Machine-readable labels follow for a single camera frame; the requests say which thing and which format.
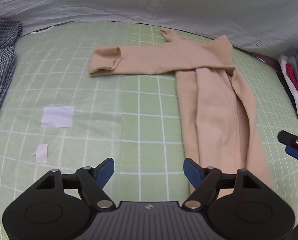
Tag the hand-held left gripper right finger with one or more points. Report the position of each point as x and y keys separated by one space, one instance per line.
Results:
x=192 y=172

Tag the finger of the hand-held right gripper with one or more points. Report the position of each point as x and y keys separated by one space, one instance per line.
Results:
x=297 y=154
x=292 y=139

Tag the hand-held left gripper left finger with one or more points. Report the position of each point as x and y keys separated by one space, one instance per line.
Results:
x=105 y=170

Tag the beige long-sleeve sweater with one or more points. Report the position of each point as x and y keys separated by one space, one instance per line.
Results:
x=213 y=105

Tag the black flat board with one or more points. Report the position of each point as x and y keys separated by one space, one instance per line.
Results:
x=286 y=88

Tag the small white paper scrap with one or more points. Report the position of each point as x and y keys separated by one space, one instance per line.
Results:
x=42 y=153

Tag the red knit garment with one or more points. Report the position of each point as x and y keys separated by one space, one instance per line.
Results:
x=290 y=74

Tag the dark brown furniture edge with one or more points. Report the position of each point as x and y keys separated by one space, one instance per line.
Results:
x=266 y=61

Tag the blue plaid shirt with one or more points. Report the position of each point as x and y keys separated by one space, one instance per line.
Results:
x=1 y=67

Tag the grey printed bedsheet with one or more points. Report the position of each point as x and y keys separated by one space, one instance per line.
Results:
x=164 y=5

